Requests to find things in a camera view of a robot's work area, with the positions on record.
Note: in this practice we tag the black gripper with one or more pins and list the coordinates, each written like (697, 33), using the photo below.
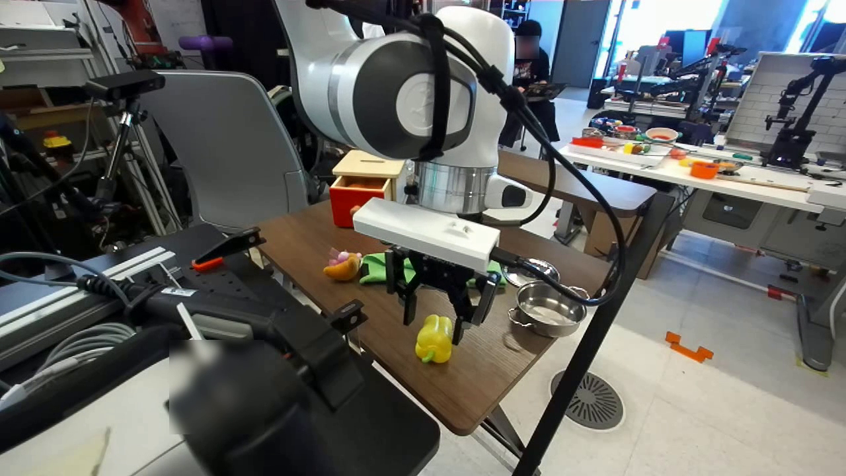
(438, 280)

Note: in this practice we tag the wooden box with red drawer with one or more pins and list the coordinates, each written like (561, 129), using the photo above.
(354, 202)

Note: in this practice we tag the seated person in black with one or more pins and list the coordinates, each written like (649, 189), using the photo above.
(532, 68)

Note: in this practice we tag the green cloth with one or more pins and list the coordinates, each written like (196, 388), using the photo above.
(375, 268)

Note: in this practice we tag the grey chair back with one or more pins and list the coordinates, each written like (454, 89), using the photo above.
(222, 150)

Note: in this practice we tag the small yellow object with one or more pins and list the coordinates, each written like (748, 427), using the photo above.
(56, 142)

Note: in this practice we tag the orange block on workbench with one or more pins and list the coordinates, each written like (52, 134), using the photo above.
(704, 171)

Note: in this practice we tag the small steel pot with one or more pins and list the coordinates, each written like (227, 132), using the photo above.
(548, 313)

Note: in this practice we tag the red block on workbench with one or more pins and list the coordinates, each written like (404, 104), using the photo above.
(589, 142)

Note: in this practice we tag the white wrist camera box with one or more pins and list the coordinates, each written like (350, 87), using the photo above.
(425, 231)

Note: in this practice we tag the orange floor bracket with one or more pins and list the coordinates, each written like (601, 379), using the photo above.
(689, 351)

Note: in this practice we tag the aluminium rail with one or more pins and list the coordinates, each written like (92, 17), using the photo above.
(55, 305)

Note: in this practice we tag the round floor drain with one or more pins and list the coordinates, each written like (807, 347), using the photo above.
(598, 403)

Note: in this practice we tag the small orange clip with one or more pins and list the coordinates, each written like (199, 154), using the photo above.
(207, 264)

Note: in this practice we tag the white workbench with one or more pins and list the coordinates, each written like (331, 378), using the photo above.
(769, 189)

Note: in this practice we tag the black foreground clamp mount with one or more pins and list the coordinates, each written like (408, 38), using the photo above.
(293, 415)

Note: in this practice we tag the black diagonal pole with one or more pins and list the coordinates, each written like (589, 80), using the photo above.
(584, 371)

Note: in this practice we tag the orange and pink toy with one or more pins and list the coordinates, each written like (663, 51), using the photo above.
(343, 267)

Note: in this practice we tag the black stand on workbench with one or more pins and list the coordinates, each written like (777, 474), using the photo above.
(794, 134)

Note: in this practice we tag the white pegboard panel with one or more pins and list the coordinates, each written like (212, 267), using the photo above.
(761, 101)

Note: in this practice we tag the black tripod with camera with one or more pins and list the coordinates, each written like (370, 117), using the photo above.
(122, 134)

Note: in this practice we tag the cardboard box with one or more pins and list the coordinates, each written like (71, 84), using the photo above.
(610, 234)

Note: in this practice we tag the yellow bell pepper toy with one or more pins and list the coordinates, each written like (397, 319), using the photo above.
(436, 342)

